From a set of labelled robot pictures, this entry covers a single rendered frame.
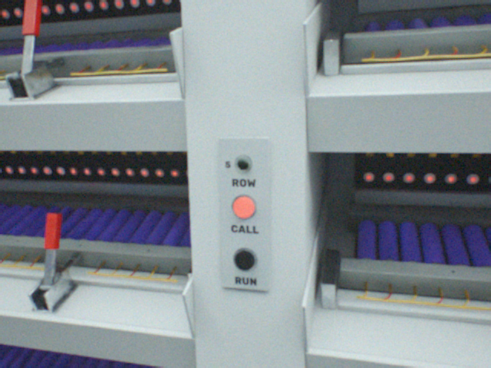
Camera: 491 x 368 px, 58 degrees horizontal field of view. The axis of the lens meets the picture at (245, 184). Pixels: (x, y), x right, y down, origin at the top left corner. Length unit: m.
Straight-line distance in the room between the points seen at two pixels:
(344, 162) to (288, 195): 0.20
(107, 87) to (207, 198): 0.15
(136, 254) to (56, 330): 0.10
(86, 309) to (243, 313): 0.17
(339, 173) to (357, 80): 0.19
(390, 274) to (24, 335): 0.36
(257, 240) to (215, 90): 0.12
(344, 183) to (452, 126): 0.22
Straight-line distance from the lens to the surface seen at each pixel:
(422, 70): 0.38
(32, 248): 0.55
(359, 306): 0.41
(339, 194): 0.54
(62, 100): 0.42
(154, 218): 0.54
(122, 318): 0.44
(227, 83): 0.34
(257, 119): 0.34
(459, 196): 0.51
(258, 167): 0.34
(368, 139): 0.34
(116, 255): 0.49
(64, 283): 0.49
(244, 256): 0.35
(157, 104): 0.36
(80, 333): 0.47
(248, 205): 0.34
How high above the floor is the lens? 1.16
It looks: 10 degrees down
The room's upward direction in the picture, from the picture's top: 1 degrees counter-clockwise
